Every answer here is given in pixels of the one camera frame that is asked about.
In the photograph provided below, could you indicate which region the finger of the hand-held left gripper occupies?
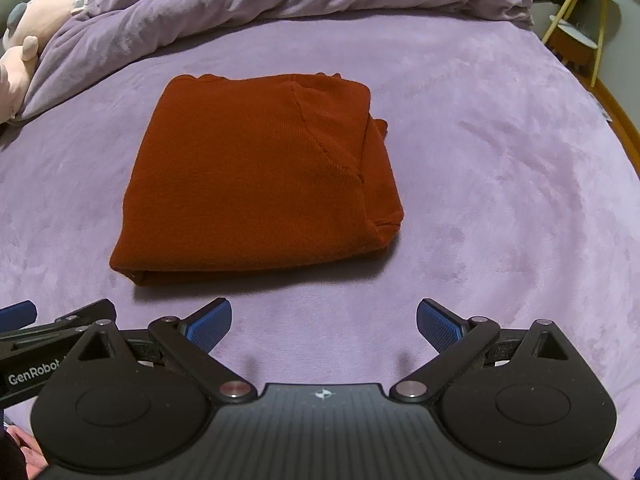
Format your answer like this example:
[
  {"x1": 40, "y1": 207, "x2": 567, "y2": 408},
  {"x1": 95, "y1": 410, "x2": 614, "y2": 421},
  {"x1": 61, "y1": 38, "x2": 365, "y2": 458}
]
[
  {"x1": 0, "y1": 300, "x2": 39, "y2": 332},
  {"x1": 0, "y1": 298, "x2": 118, "y2": 347}
]

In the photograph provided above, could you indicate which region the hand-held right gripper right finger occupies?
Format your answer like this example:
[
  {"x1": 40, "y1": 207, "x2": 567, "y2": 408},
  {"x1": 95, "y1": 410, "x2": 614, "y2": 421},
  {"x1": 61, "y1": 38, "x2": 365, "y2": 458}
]
[{"x1": 390, "y1": 297, "x2": 574, "y2": 404}]

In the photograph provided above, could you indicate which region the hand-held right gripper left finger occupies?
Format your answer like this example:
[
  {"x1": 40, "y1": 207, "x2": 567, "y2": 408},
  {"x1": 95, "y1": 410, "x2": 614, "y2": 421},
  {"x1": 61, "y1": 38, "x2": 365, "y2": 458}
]
[{"x1": 65, "y1": 297, "x2": 259, "y2": 404}]

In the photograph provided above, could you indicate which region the rust orange knit sweater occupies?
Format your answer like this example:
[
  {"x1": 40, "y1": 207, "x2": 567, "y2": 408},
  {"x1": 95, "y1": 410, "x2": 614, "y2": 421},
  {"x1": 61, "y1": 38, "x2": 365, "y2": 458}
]
[{"x1": 109, "y1": 73, "x2": 405, "y2": 288}]

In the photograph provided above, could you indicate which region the purple fleece bed sheet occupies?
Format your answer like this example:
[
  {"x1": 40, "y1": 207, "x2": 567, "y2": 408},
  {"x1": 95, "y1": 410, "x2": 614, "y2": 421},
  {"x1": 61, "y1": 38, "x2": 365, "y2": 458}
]
[{"x1": 0, "y1": 8, "x2": 640, "y2": 471}]

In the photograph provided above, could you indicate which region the beige plush toy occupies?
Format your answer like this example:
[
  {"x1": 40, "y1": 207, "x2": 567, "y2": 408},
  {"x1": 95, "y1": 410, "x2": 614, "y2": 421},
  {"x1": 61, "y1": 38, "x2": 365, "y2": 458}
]
[{"x1": 0, "y1": 0, "x2": 89, "y2": 126}]

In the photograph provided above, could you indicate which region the orange round stool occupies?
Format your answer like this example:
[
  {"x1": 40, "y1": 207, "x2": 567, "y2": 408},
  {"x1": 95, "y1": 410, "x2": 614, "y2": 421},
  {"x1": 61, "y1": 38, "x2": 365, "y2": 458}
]
[{"x1": 553, "y1": 21, "x2": 600, "y2": 71}]

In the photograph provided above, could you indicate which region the purple duvet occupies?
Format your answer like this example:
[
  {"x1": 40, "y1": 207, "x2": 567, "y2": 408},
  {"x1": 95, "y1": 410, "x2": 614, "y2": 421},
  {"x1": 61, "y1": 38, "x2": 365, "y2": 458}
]
[{"x1": 10, "y1": 0, "x2": 534, "y2": 122}]

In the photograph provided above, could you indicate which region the yellow metal shelf rack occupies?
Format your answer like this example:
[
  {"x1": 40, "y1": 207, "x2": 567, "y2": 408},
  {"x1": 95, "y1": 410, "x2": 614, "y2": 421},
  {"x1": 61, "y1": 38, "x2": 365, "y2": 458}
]
[{"x1": 542, "y1": 0, "x2": 615, "y2": 89}]

